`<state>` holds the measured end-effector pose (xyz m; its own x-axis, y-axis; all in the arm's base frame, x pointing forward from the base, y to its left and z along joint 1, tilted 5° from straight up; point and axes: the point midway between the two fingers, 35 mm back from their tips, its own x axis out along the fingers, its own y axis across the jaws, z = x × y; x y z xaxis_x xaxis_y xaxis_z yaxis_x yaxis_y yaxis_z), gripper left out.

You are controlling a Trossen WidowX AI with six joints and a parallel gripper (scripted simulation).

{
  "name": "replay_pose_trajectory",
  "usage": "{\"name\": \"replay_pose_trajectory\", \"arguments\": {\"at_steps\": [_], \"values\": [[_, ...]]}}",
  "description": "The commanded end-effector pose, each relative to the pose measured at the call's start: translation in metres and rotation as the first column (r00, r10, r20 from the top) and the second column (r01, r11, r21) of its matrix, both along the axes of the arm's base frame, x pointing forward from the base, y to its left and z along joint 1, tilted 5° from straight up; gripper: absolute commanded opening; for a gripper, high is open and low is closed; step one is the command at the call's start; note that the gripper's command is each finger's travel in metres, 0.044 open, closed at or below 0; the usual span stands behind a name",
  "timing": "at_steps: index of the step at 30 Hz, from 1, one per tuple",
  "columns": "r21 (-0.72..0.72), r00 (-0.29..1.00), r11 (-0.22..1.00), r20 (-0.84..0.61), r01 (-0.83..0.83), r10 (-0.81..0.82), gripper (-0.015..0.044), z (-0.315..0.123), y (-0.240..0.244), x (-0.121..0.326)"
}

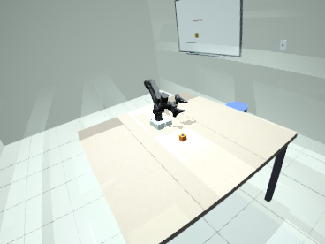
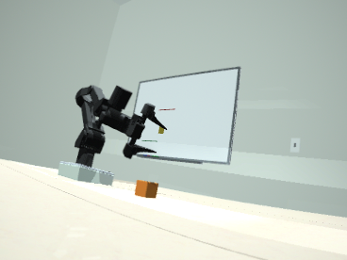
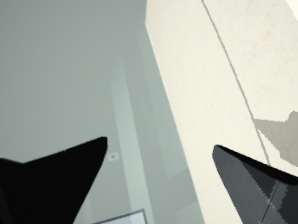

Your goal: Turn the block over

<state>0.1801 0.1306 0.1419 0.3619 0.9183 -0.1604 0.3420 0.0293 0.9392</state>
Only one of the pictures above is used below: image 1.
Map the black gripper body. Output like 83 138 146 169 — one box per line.
167 94 180 118

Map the orange block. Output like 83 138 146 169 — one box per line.
179 133 187 142

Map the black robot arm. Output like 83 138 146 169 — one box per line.
144 79 178 121

